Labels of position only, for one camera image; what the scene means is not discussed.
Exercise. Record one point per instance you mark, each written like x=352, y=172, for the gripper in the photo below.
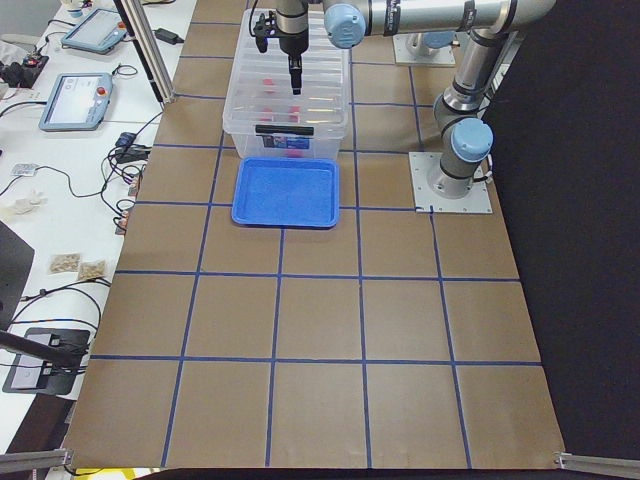
x=291, y=40

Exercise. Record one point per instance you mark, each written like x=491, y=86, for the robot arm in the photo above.
x=467, y=141
x=294, y=6

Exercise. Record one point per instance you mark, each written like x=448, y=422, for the clear plastic storage box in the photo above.
x=324, y=100

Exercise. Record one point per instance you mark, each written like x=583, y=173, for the red block under lid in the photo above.
x=296, y=153

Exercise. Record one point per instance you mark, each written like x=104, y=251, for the blue plastic tray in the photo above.
x=287, y=192

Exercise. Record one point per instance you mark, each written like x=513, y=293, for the black power adapter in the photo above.
x=168, y=36

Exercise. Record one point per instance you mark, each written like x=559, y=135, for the far teach pendant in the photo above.
x=98, y=33

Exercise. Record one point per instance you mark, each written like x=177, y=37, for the teach pendant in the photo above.
x=98, y=33
x=78, y=102

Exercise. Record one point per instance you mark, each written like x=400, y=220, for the near teach pendant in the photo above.
x=78, y=102

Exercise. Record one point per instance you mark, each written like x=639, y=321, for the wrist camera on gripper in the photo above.
x=265, y=29

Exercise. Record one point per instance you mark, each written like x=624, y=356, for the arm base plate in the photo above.
x=436, y=192
x=431, y=49

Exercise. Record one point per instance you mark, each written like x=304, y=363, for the aluminium frame post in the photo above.
x=139, y=29

